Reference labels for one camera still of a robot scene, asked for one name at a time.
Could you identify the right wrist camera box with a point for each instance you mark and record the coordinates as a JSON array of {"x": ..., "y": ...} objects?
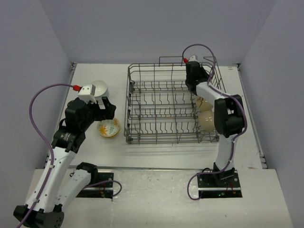
[{"x": 193, "y": 58}]

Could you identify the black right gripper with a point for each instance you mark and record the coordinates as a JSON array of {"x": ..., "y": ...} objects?
[{"x": 206, "y": 76}]

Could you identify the orange green floral bowl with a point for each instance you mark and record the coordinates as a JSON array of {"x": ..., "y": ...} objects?
[{"x": 109, "y": 128}]

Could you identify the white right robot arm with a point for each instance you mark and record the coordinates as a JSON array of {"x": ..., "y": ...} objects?
[{"x": 229, "y": 116}]

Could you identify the grey wire dish rack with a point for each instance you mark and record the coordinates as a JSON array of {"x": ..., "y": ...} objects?
[{"x": 159, "y": 107}]

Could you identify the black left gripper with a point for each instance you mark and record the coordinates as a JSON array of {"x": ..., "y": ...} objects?
[{"x": 108, "y": 113}]

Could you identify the light blue bowl rack end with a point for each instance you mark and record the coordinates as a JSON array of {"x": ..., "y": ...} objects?
[{"x": 101, "y": 88}]

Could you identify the plain beige bowl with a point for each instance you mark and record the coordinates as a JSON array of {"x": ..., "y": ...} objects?
[{"x": 206, "y": 120}]

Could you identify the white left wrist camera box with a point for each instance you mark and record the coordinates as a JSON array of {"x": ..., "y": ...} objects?
[{"x": 87, "y": 94}]

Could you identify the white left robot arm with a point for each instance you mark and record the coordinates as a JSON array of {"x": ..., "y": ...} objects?
[{"x": 46, "y": 205}]

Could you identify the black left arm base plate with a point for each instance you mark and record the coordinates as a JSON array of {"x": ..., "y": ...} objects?
[{"x": 101, "y": 191}]

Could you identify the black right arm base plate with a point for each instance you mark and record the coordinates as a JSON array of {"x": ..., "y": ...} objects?
[{"x": 224, "y": 185}]

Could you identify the beige bowl with plant drawing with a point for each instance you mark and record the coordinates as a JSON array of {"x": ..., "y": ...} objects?
[{"x": 203, "y": 104}]

